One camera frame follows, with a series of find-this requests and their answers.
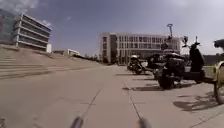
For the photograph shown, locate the low white building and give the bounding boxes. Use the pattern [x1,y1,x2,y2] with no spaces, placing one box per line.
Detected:
[52,48,81,57]

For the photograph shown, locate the black scooter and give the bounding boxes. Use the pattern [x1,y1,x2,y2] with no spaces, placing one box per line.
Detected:
[156,35,214,91]

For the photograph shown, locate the wide stone steps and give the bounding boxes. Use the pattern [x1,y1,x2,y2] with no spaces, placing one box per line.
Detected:
[0,44,103,80]

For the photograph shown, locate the dark parked scooter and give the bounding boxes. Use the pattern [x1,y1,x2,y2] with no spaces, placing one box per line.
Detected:
[146,53,168,75]

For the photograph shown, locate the robot's own part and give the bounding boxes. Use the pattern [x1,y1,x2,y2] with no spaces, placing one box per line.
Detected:
[138,117,154,128]
[69,115,85,128]

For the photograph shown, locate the street lamp pole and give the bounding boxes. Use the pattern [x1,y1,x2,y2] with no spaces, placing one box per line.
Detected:
[166,23,174,43]

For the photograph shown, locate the large grey office building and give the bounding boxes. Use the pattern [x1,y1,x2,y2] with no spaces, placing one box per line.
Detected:
[98,31,182,65]

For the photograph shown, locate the yellow scooter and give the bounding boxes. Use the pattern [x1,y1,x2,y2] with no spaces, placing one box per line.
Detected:
[212,38,224,105]

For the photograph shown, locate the building with horizontal window bands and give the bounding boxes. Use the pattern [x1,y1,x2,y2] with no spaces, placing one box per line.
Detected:
[0,8,53,54]

